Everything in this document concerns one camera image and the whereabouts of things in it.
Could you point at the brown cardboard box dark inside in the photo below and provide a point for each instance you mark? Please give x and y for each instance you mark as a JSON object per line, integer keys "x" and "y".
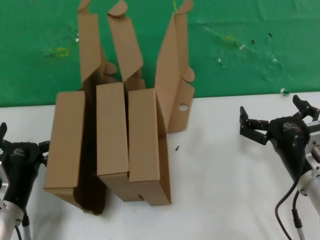
{"x": 65, "y": 137}

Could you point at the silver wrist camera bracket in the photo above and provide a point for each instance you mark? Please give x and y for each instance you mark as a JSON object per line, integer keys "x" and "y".
{"x": 315, "y": 150}
{"x": 3, "y": 182}

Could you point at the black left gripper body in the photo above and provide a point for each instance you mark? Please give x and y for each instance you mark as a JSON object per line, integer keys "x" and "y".
{"x": 21, "y": 165}

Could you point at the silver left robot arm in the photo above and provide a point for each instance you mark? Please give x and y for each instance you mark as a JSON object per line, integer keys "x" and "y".
{"x": 8, "y": 220}

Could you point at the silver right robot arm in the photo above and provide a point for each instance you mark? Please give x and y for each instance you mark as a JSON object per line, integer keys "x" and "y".
{"x": 312, "y": 200}

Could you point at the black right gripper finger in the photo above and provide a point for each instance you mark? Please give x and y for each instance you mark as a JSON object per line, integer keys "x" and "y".
{"x": 305, "y": 108}
{"x": 252, "y": 128}

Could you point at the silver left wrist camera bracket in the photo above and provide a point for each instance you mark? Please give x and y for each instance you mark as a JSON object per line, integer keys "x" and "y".
{"x": 3, "y": 182}

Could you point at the green cloth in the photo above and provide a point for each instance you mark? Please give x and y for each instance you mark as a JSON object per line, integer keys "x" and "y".
{"x": 25, "y": 75}

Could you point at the yellow tape square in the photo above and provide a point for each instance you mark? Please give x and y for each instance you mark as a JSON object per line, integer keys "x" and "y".
{"x": 62, "y": 52}
{"x": 228, "y": 41}

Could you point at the white green plastic scrap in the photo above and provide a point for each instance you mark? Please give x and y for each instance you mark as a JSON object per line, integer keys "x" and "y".
{"x": 284, "y": 91}

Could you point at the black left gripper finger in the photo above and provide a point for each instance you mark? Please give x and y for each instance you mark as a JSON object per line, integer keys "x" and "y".
{"x": 3, "y": 130}
{"x": 44, "y": 150}

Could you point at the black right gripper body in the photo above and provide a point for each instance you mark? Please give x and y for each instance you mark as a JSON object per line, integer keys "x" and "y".
{"x": 287, "y": 140}

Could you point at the small white tape bit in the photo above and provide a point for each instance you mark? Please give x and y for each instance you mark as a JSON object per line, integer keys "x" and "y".
{"x": 77, "y": 38}

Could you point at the yellow tape strip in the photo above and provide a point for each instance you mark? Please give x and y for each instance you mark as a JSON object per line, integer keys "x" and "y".
{"x": 175, "y": 7}

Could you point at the small black screw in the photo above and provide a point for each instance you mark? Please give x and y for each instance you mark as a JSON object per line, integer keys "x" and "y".
{"x": 177, "y": 148}

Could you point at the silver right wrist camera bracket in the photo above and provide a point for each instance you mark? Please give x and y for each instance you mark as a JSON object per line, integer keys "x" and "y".
{"x": 315, "y": 150}

